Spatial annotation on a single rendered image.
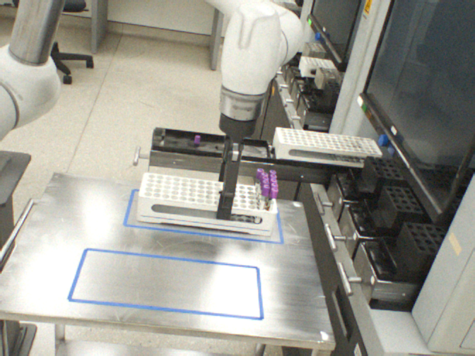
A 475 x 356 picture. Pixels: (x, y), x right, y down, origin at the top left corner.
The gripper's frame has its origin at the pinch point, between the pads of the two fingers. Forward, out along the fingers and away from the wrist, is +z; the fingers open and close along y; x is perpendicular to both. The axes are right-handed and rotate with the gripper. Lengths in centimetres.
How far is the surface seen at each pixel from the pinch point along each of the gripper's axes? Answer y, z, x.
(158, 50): -353, 89, -42
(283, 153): -32.7, 4.5, 17.3
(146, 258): 16.8, 5.6, -14.6
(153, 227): 6.8, 5.7, -14.3
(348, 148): -35, 2, 36
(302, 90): -88, 6, 30
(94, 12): -318, 55, -90
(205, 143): -38.3, 7.5, -4.3
